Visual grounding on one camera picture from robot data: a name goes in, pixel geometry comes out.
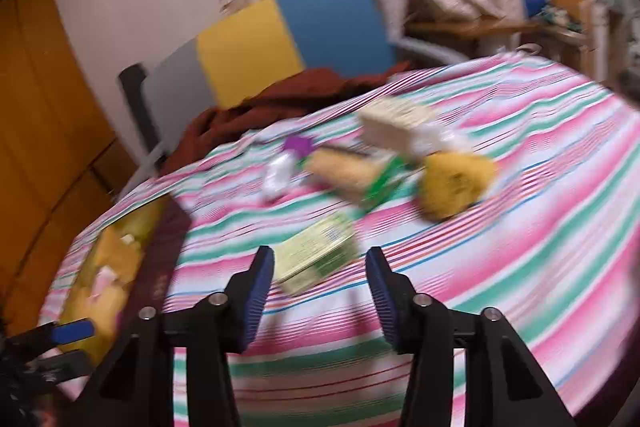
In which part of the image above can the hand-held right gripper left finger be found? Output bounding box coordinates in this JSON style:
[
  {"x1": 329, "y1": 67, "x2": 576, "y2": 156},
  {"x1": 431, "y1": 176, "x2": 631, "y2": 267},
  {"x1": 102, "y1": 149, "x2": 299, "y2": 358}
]
[{"x1": 87, "y1": 246, "x2": 276, "y2": 427}]

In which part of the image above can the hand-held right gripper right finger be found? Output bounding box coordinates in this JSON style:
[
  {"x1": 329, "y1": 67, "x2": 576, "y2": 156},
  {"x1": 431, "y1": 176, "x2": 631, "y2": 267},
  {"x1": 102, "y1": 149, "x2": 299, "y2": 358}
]
[{"x1": 365, "y1": 246, "x2": 576, "y2": 427}]

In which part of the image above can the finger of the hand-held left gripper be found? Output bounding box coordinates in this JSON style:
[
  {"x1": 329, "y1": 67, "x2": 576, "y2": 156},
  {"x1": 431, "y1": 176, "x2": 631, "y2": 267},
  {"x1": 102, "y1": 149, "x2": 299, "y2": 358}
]
[
  {"x1": 30, "y1": 349, "x2": 93, "y2": 388},
  {"x1": 10, "y1": 318, "x2": 96, "y2": 348}
]

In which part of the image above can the pink packet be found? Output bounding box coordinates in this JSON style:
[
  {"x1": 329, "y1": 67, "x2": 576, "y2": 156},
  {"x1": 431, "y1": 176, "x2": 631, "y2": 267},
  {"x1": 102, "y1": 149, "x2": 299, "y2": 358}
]
[{"x1": 92, "y1": 267, "x2": 118, "y2": 295}]

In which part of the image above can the pale green box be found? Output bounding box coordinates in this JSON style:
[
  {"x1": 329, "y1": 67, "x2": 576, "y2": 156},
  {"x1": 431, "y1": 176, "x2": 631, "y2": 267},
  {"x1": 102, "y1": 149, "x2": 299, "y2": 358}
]
[{"x1": 272, "y1": 213, "x2": 358, "y2": 297}]

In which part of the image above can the gold tin box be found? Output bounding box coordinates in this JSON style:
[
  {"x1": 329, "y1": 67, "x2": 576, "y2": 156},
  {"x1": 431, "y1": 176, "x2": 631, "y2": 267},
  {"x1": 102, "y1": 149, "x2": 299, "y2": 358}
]
[{"x1": 50, "y1": 196, "x2": 193, "y2": 373}]

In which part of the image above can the purple packet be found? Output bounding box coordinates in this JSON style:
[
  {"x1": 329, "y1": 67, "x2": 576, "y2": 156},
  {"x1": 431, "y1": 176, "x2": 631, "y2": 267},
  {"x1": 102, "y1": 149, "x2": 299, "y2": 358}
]
[{"x1": 282, "y1": 134, "x2": 316, "y2": 158}]

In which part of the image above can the beige box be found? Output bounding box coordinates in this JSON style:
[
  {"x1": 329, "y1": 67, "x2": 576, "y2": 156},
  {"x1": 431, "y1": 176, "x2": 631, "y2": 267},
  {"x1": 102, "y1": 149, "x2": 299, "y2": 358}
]
[{"x1": 359, "y1": 99, "x2": 438, "y2": 152}]

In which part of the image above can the white bottle purple cap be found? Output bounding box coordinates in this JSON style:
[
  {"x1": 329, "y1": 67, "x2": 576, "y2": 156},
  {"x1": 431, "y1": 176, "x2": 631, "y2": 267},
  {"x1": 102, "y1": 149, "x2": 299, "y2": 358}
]
[{"x1": 262, "y1": 154, "x2": 301, "y2": 202}]

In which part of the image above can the striped tablecloth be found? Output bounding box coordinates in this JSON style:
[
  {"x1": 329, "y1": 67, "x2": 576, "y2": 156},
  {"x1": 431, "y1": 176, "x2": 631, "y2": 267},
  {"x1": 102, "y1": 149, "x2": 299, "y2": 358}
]
[{"x1": 37, "y1": 54, "x2": 640, "y2": 427}]

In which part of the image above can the yellow green long packet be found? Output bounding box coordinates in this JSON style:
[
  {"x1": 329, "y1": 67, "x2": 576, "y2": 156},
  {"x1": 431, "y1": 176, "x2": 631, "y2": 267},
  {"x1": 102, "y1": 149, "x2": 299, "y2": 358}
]
[{"x1": 305, "y1": 146, "x2": 406, "y2": 212}]

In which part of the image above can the yellow sponge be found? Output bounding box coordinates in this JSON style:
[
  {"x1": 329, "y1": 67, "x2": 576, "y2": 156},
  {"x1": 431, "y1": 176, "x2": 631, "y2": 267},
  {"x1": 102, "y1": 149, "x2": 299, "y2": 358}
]
[{"x1": 415, "y1": 152, "x2": 496, "y2": 222}]

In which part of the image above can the small white packet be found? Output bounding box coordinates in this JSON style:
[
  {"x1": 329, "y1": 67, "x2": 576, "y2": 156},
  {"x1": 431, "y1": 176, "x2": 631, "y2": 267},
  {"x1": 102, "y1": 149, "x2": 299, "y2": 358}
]
[{"x1": 410, "y1": 127, "x2": 471, "y2": 155}]

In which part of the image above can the rust brown jacket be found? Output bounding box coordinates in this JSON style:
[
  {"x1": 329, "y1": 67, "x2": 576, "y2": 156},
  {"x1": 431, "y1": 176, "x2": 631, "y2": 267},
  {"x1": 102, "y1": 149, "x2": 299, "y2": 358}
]
[{"x1": 160, "y1": 62, "x2": 413, "y2": 178}]

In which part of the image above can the wooden wardrobe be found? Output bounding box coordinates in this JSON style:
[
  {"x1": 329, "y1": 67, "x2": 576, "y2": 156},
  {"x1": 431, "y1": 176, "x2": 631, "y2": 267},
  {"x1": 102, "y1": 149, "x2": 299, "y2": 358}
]
[{"x1": 0, "y1": 0, "x2": 136, "y2": 323}]

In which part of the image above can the grey yellow blue chair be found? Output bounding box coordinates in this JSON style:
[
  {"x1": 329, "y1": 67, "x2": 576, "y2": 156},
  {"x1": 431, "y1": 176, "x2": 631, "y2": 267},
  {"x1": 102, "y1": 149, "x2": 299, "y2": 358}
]
[{"x1": 118, "y1": 0, "x2": 468, "y2": 168}]

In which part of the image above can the wooden desk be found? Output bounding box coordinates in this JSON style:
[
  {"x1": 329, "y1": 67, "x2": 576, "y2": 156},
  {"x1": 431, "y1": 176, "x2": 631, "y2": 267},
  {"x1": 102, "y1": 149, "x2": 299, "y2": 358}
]
[{"x1": 405, "y1": 0, "x2": 616, "y2": 78}]

